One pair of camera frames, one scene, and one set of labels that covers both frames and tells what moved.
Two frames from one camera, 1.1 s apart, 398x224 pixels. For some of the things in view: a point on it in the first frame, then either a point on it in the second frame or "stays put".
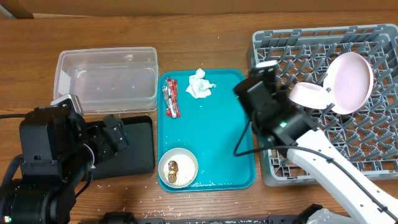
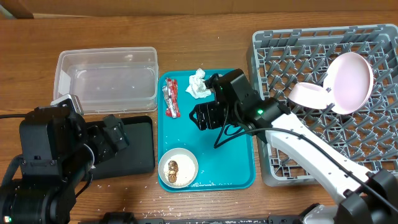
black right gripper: (281, 92) → (206, 112)
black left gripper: (105, 147) stays put
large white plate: (348, 81) stays put
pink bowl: (310, 95) stays put
